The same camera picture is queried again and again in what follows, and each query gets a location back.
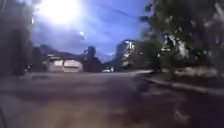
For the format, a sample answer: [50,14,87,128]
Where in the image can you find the tall building with lit windows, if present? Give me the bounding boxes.
[114,39,146,72]

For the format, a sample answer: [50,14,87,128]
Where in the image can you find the grey asphalt road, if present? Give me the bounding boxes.
[0,70,224,128]

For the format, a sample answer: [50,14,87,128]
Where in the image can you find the pale low building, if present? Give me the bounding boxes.
[42,53,85,74]

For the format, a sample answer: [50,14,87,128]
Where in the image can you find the pale kerb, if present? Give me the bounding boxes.
[141,75,224,96]

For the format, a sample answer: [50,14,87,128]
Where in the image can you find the large dark tree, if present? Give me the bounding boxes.
[139,0,224,79]

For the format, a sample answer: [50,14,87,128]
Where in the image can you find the dark building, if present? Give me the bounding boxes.
[0,0,35,77]

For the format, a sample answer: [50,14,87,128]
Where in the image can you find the overhead wires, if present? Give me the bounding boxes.
[84,1,151,21]

